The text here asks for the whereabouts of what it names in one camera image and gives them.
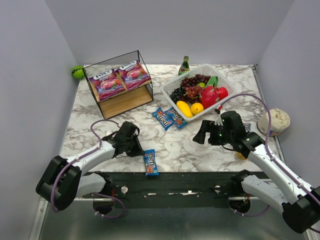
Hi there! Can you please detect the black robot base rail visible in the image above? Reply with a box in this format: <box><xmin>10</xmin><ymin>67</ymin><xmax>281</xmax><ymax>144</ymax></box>
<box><xmin>99</xmin><ymin>170</ymin><xmax>250</xmax><ymax>209</ymax></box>

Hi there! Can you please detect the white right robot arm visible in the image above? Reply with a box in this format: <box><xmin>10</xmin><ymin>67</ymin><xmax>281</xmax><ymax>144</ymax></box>
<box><xmin>192</xmin><ymin>110</ymin><xmax>320</xmax><ymax>234</ymax></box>

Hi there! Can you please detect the orange fruit on table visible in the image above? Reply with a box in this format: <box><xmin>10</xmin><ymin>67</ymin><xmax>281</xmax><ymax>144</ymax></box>
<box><xmin>237</xmin><ymin>152</ymin><xmax>247</xmax><ymax>160</ymax></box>

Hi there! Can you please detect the green glass bottle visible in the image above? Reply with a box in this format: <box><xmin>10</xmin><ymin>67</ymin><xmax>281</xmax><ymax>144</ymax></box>
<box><xmin>178</xmin><ymin>55</ymin><xmax>190</xmax><ymax>76</ymax></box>

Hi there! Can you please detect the green lime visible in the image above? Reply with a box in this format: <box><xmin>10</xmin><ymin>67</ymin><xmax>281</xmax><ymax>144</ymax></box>
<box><xmin>199</xmin><ymin>82</ymin><xmax>206</xmax><ymax>88</ymax></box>

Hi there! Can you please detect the green watermelon ball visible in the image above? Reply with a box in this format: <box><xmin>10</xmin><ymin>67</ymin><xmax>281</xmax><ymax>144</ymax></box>
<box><xmin>71</xmin><ymin>65</ymin><xmax>85</xmax><ymax>80</ymax></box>

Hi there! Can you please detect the yellow mango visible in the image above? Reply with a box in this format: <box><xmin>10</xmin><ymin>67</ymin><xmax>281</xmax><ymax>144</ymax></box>
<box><xmin>176</xmin><ymin>100</ymin><xmax>194</xmax><ymax>118</ymax></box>

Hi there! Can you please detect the red apple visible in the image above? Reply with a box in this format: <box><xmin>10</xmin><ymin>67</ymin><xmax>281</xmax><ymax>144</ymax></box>
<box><xmin>217</xmin><ymin>87</ymin><xmax>229</xmax><ymax>100</ymax></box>

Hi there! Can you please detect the purple Fox's candy bag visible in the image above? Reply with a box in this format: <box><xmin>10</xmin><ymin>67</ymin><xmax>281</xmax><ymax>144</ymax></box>
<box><xmin>89</xmin><ymin>69</ymin><xmax>126</xmax><ymax>101</ymax></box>
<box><xmin>117</xmin><ymin>60</ymin><xmax>151</xmax><ymax>90</ymax></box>

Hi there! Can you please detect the dark grape bunch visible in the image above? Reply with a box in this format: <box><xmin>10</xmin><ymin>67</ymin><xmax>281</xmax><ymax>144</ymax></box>
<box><xmin>169</xmin><ymin>87</ymin><xmax>186</xmax><ymax>104</ymax></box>

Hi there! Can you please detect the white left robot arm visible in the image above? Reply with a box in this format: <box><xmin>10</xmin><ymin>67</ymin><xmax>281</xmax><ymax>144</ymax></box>
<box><xmin>35</xmin><ymin>120</ymin><xmax>145</xmax><ymax>213</ymax></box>

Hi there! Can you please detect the wire and wood shelf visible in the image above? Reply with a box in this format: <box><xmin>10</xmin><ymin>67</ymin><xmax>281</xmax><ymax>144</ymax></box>
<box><xmin>83</xmin><ymin>50</ymin><xmax>154</xmax><ymax>120</ymax></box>

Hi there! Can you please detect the orange fruit in basket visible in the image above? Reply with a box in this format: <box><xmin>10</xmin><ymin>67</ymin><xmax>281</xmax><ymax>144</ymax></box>
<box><xmin>190</xmin><ymin>102</ymin><xmax>204</xmax><ymax>115</ymax></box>

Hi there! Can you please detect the blue M&M's candy bag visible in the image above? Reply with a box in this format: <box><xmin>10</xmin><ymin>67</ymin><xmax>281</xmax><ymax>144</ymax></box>
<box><xmin>164</xmin><ymin>107</ymin><xmax>188</xmax><ymax>129</ymax></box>
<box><xmin>152</xmin><ymin>107</ymin><xmax>174</xmax><ymax>131</ymax></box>
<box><xmin>243</xmin><ymin>123</ymin><xmax>252</xmax><ymax>133</ymax></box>
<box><xmin>143</xmin><ymin>149</ymin><xmax>159</xmax><ymax>176</ymax></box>

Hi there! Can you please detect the red grape bunch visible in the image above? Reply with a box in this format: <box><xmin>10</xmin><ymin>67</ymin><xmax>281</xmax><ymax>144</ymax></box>
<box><xmin>180</xmin><ymin>74</ymin><xmax>211</xmax><ymax>103</ymax></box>

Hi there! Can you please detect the white plastic fruit basket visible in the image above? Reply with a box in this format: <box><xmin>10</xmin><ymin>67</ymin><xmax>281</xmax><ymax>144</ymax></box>
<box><xmin>161</xmin><ymin>64</ymin><xmax>236</xmax><ymax>122</ymax></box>

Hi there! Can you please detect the pink dragon fruit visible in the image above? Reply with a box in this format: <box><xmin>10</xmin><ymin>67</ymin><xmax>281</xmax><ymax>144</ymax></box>
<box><xmin>199</xmin><ymin>75</ymin><xmax>220</xmax><ymax>109</ymax></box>

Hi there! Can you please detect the beige cloth sack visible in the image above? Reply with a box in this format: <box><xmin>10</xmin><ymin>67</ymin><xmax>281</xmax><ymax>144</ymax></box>
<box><xmin>257</xmin><ymin>108</ymin><xmax>291</xmax><ymax>137</ymax></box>

